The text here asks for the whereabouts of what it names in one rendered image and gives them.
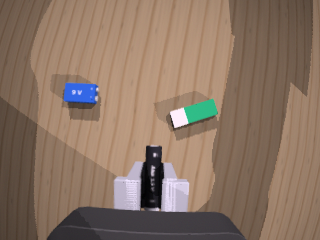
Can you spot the blue nine-volt battery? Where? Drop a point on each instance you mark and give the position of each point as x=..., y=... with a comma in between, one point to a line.
x=81, y=93

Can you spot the green and white eraser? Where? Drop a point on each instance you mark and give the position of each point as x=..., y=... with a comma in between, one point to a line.
x=193, y=113

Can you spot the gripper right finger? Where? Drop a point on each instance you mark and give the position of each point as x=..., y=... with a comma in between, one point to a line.
x=173, y=192

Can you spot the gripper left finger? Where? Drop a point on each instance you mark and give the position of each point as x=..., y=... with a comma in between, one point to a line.
x=127, y=190

